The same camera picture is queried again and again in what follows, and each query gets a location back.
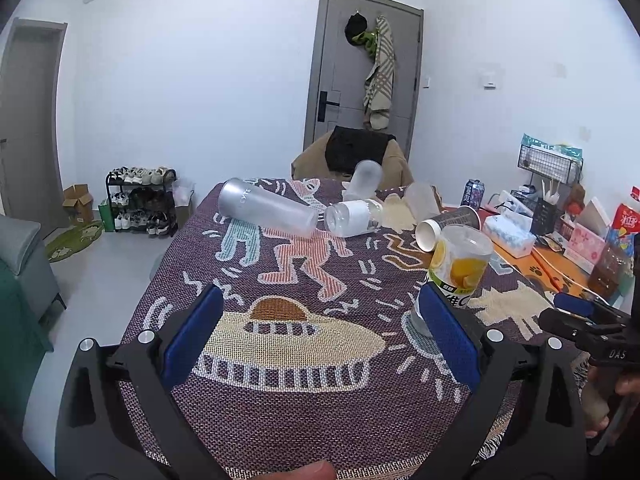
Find plaid scarf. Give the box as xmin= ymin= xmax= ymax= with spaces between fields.
xmin=362 ymin=15 xmax=397 ymax=131

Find brown cardboard box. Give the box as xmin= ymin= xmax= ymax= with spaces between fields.
xmin=62 ymin=183 xmax=95 ymax=226

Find blue drink can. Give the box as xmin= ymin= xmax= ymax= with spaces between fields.
xmin=460 ymin=179 xmax=486 ymax=211

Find tall frosted plastic cup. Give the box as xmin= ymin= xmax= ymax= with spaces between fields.
xmin=217 ymin=177 xmax=321 ymax=239

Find rows of shoes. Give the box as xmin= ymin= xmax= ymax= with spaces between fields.
xmin=107 ymin=166 xmax=177 ymax=236

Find black hat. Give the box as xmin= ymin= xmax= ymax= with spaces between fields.
xmin=345 ymin=11 xmax=369 ymax=44

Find brown plush toy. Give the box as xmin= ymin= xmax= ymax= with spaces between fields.
xmin=567 ymin=183 xmax=587 ymax=217

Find printed blanket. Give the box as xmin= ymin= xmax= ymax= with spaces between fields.
xmin=117 ymin=176 xmax=592 ymax=480

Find green floor rug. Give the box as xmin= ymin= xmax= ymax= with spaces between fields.
xmin=44 ymin=219 xmax=105 ymax=264

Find black door lock handle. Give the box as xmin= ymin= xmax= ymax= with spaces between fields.
xmin=316 ymin=91 xmax=341 ymax=122

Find person's right hand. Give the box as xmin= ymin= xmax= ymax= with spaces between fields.
xmin=583 ymin=371 xmax=640 ymax=439

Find black shoe rack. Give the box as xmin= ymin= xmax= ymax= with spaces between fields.
xmin=104 ymin=166 xmax=179 ymax=239

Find grey side door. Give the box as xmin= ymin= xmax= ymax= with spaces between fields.
xmin=0 ymin=17 xmax=69 ymax=242

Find green bag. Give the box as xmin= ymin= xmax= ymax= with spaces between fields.
xmin=98 ymin=198 xmax=117 ymax=234

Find patterned tissue box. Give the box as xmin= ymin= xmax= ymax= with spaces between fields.
xmin=482 ymin=212 xmax=536 ymax=259

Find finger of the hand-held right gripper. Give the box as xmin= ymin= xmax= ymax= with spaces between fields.
xmin=553 ymin=291 xmax=632 ymax=322
xmin=538 ymin=308 xmax=627 ymax=347

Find black garment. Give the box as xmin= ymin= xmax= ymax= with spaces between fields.
xmin=324 ymin=125 xmax=396 ymax=174

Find pink box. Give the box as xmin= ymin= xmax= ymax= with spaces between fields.
xmin=564 ymin=222 xmax=609 ymax=274

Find grey sofa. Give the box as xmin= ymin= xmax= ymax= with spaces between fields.
xmin=0 ymin=213 xmax=68 ymax=312

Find short frosted plastic cup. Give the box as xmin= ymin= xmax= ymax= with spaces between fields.
xmin=404 ymin=182 xmax=442 ymax=224
xmin=344 ymin=160 xmax=384 ymax=202

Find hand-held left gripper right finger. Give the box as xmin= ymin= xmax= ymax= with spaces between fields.
xmin=414 ymin=283 xmax=587 ymax=480

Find beige chair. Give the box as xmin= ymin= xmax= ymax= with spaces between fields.
xmin=291 ymin=129 xmax=415 ymax=190

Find brown transparent jar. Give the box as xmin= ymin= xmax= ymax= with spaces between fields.
xmin=588 ymin=244 xmax=634 ymax=302

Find red snack packet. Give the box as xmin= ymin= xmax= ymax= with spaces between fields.
xmin=606 ymin=203 xmax=640 ymax=252

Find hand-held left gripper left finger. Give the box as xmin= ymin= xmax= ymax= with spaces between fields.
xmin=55 ymin=284 xmax=231 ymax=480

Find black pen holder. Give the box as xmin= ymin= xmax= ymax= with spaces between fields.
xmin=531 ymin=195 xmax=566 ymax=237

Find black glasses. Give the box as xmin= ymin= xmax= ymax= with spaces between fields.
xmin=534 ymin=234 xmax=567 ymax=254

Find white plastic container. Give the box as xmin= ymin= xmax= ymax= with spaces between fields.
xmin=484 ymin=189 xmax=522 ymax=214

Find white cardboard box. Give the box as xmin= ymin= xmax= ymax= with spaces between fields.
xmin=575 ymin=197 xmax=614 ymax=237

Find dark paper cup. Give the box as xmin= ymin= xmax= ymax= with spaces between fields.
xmin=416 ymin=206 xmax=481 ymax=252

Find glass jar with white label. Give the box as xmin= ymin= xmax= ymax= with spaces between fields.
xmin=324 ymin=199 xmax=385 ymax=239

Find teal packet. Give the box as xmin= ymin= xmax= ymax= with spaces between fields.
xmin=521 ymin=133 xmax=584 ymax=162

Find white plastic bag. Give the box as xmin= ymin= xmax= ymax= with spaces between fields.
xmin=172 ymin=178 xmax=197 ymax=226

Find green cloth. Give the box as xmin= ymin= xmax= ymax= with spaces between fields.
xmin=0 ymin=259 xmax=54 ymax=442

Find person's left hand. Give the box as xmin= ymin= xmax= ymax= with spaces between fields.
xmin=270 ymin=460 xmax=337 ymax=480

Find yellow lemon label bottle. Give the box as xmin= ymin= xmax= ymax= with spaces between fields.
xmin=411 ymin=225 xmax=494 ymax=337

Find green plush toy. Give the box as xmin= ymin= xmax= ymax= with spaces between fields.
xmin=352 ymin=30 xmax=379 ymax=57

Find black wire basket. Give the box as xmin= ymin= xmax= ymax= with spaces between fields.
xmin=517 ymin=145 xmax=584 ymax=184

